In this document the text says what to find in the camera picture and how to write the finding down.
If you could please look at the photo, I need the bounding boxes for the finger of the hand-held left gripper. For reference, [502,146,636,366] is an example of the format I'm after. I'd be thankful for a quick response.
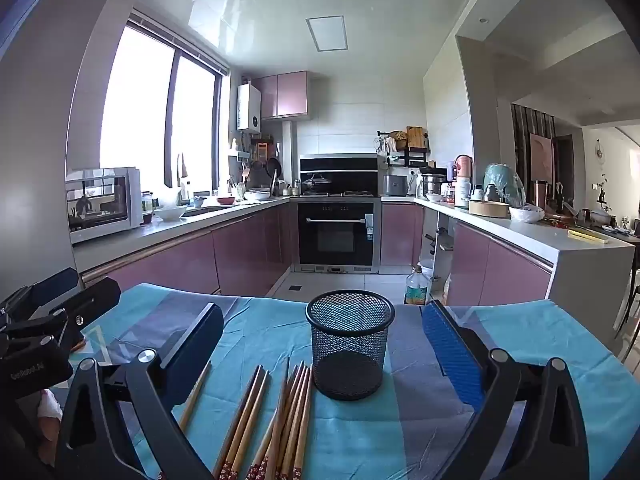
[0,277,123,347]
[0,267,81,312]

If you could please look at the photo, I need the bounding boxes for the wall-mounted utensil rack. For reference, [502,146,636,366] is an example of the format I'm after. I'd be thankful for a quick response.
[229,135,256,171]

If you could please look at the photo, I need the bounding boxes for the black mesh utensil holder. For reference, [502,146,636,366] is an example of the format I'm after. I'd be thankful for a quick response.
[306,289,396,401]

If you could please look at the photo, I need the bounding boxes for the pink peninsula cabinets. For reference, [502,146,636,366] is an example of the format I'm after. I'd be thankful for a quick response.
[446,221,555,307]

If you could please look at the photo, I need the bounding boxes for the teal appliance under plastic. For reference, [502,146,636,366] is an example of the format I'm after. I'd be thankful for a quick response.
[483,163,527,209]

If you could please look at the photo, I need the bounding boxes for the white countertop oven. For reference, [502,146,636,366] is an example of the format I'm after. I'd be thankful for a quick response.
[65,166,144,246]

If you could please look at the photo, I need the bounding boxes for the rectangular ceiling light panel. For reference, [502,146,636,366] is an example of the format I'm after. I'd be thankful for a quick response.
[306,16,348,52]

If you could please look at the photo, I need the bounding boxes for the large kitchen window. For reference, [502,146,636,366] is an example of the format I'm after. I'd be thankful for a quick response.
[100,12,223,201]

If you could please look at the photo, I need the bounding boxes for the steel steamer pot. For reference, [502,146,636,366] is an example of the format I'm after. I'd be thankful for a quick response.
[419,172,447,200]

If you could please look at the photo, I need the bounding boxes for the brown wall picture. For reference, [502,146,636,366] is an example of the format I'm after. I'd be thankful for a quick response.
[530,132,555,181]

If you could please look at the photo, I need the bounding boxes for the bunch of wooden chopsticks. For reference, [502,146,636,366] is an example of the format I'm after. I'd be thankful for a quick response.
[212,357,315,480]

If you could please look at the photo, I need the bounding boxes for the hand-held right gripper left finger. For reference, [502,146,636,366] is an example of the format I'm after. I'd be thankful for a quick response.
[54,302,225,480]

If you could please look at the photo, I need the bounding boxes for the white gas water heater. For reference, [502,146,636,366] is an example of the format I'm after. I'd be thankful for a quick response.
[237,82,262,134]

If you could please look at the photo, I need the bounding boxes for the blue striped tablecloth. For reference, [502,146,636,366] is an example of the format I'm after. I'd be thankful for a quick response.
[65,282,640,480]

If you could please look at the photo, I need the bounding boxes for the silver pot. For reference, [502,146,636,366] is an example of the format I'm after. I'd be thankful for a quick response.
[580,207,613,226]

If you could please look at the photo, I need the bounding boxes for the pot with glass lid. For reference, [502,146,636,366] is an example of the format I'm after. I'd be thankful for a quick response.
[301,174,333,196]

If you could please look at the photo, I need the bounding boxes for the flat yellow box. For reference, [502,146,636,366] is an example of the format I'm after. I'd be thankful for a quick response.
[568,229,609,245]

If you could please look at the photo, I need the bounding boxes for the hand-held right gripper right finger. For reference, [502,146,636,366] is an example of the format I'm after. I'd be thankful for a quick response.
[422,300,591,480]

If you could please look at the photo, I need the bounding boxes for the black dish rack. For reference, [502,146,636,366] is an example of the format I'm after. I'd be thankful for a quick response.
[377,130,432,168]

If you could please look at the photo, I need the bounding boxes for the black built-in oven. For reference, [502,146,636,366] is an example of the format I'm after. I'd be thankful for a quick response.
[297,199,382,266]

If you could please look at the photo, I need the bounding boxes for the pink kitchen base cabinets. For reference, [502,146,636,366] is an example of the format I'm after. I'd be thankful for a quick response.
[80,205,299,297]

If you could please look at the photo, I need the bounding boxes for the black range hood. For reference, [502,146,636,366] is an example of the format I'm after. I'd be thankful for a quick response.
[299,154,380,196]

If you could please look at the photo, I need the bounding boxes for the dark slatted wall panel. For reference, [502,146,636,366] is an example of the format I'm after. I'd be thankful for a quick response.
[511,104,557,201]

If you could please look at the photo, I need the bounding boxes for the white plastic bag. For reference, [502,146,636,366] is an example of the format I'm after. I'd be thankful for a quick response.
[509,205,546,224]

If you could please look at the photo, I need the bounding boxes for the pink wall cabinet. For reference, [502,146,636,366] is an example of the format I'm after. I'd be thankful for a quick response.
[252,71,311,121]

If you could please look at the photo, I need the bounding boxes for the beige round container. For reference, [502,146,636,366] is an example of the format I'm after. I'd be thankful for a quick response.
[468,200,511,219]

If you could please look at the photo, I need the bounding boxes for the narrow pink base cabinet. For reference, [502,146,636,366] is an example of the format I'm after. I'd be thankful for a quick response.
[381,201,425,267]

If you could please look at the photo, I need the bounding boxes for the person's left hand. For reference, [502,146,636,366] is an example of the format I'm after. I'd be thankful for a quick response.
[38,388,65,442]

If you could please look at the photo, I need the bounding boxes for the cooking oil bottle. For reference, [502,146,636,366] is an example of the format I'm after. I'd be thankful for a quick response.
[404,266,432,306]

